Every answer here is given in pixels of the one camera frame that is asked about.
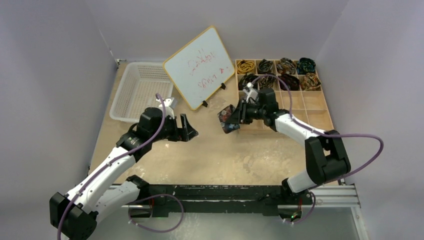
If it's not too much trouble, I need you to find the white board with yellow frame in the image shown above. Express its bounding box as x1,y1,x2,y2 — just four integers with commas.
162,25,236,111

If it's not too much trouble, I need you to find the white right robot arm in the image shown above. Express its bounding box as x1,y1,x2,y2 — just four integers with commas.
218,88,351,204

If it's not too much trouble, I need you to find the orange brown rolled tie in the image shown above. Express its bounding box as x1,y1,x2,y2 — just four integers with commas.
300,72,322,91

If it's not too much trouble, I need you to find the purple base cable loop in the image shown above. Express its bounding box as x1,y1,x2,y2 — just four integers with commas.
127,193,185,234

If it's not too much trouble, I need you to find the yellow rolled tie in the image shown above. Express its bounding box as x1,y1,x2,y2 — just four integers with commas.
236,59,256,75

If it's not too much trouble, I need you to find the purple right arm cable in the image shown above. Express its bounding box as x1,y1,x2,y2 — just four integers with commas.
251,74,385,224

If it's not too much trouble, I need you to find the dark olive rolled tie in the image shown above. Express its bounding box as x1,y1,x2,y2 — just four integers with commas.
257,73,276,90

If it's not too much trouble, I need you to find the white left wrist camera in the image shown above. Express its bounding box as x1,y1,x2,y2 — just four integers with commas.
156,97,178,119

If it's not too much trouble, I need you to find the brown patterned rolled tie top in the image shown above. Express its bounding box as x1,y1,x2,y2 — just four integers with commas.
276,57,297,75

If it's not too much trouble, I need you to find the wooden compartment tray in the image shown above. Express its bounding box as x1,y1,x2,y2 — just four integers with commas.
235,59,334,131

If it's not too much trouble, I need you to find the teal dark rolled tie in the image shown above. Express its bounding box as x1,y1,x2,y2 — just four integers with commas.
296,57,316,75

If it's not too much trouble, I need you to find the navy floral patterned tie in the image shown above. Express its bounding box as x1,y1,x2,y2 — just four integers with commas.
218,105,240,134

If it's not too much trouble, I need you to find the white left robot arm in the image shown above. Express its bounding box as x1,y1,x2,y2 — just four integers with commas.
49,105,199,240

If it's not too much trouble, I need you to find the white plastic basket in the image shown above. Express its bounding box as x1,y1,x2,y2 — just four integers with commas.
109,61,174,123

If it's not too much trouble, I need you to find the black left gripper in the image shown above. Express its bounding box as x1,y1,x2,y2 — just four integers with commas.
150,113,197,143

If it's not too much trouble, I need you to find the black gold rolled tie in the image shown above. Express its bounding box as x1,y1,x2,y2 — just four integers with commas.
237,72,259,91

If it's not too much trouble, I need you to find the dark maroon rolled tie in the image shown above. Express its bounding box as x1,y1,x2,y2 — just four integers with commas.
278,73,300,91

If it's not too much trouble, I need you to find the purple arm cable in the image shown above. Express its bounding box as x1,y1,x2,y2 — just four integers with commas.
56,93,167,240
251,74,385,224

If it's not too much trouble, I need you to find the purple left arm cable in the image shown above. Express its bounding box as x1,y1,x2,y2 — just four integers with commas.
56,93,167,240

